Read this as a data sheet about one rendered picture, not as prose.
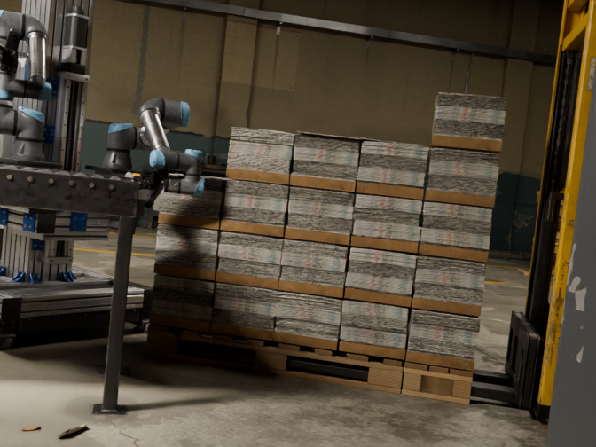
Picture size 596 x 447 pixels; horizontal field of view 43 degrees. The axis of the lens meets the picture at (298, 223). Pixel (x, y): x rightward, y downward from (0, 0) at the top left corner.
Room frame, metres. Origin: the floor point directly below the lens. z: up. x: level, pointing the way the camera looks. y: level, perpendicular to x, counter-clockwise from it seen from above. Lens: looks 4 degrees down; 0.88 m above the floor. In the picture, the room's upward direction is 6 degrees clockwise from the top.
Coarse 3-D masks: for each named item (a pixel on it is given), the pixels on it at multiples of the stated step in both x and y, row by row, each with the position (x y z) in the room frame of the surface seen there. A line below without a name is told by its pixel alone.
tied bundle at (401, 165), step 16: (368, 144) 3.19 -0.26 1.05; (384, 144) 3.19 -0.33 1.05; (400, 144) 3.17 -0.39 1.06; (368, 160) 3.20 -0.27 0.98; (384, 160) 3.19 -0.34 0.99; (400, 160) 3.18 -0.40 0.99; (416, 160) 3.17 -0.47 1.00; (368, 176) 3.19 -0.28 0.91; (384, 176) 3.19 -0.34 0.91; (400, 176) 3.17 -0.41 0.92; (416, 176) 3.16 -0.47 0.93
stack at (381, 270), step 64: (256, 192) 3.28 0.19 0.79; (320, 192) 3.23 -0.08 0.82; (192, 256) 3.32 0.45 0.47; (256, 256) 3.27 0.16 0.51; (320, 256) 3.22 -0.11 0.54; (384, 256) 3.18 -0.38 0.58; (256, 320) 3.27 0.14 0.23; (320, 320) 3.22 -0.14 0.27; (384, 320) 3.17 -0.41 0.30; (384, 384) 3.16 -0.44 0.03
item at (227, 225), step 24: (168, 216) 3.34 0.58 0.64; (192, 216) 3.32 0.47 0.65; (312, 240) 3.23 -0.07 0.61; (336, 240) 3.21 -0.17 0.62; (360, 240) 3.19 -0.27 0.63; (384, 240) 3.18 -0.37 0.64; (288, 288) 3.24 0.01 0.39; (312, 288) 3.22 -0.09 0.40; (336, 288) 3.20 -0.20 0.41; (264, 336) 3.26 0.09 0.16; (288, 336) 3.24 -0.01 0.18
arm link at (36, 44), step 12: (36, 24) 3.35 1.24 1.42; (24, 36) 3.35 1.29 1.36; (36, 36) 3.31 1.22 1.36; (36, 48) 3.27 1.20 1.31; (36, 60) 3.22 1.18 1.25; (36, 72) 3.18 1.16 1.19; (36, 84) 3.13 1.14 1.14; (48, 84) 3.16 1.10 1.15; (24, 96) 3.12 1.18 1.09; (36, 96) 3.13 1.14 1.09; (48, 96) 3.15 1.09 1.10
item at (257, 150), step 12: (240, 132) 3.30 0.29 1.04; (252, 132) 3.30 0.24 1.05; (264, 132) 3.28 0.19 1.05; (276, 132) 3.27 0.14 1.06; (240, 144) 3.30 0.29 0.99; (252, 144) 3.29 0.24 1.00; (264, 144) 3.28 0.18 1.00; (276, 144) 3.28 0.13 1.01; (288, 144) 3.26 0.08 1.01; (228, 156) 3.31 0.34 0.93; (240, 156) 3.30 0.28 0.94; (252, 156) 3.29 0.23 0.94; (264, 156) 3.28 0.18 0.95; (276, 156) 3.28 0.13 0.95; (288, 156) 3.27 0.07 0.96; (228, 168) 3.31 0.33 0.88; (240, 168) 3.30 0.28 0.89; (252, 168) 3.29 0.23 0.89; (264, 168) 3.28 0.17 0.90; (276, 168) 3.27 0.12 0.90; (288, 168) 3.27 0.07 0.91; (240, 180) 3.32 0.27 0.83
